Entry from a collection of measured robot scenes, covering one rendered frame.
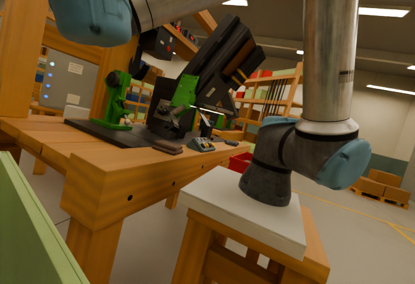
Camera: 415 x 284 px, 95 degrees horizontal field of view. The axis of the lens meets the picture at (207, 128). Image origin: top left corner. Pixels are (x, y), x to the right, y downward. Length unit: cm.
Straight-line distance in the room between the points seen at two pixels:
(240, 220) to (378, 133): 1051
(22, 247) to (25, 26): 86
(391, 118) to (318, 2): 1070
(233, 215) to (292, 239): 12
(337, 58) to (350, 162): 19
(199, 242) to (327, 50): 50
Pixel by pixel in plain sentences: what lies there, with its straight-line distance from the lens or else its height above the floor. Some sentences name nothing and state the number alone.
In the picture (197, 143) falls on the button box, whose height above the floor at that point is 93.
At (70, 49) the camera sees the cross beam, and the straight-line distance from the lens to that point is 117.
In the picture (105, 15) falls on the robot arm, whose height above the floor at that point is 115.
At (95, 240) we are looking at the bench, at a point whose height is 72.
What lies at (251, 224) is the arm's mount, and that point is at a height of 88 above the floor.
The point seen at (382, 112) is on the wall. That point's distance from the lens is 1095.
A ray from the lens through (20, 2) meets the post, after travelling 102.
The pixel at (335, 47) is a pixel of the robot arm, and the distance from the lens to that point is 42.
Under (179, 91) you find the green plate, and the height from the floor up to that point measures 116.
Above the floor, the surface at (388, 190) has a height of 35.
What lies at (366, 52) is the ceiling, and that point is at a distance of 886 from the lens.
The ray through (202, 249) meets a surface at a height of 75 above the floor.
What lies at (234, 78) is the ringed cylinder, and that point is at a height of 134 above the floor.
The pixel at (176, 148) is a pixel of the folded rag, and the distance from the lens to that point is 71.
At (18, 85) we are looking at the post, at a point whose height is 100.
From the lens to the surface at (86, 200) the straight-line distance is 55.
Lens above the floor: 108
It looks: 4 degrees down
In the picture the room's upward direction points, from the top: 15 degrees clockwise
